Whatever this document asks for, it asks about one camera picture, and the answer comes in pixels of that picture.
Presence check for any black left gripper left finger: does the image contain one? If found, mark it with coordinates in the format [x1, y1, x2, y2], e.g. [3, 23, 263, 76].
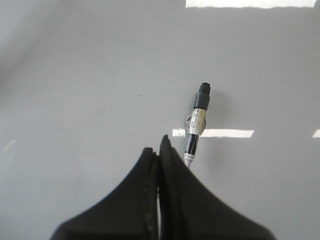
[51, 147, 159, 240]

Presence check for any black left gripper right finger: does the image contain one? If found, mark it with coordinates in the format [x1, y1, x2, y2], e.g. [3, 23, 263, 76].
[159, 135, 275, 240]

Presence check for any black whiteboard marker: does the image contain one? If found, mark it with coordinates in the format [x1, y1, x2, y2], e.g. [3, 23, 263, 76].
[183, 82, 211, 169]

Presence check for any white whiteboard with aluminium frame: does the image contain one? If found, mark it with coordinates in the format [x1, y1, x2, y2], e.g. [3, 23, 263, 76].
[0, 0, 320, 240]

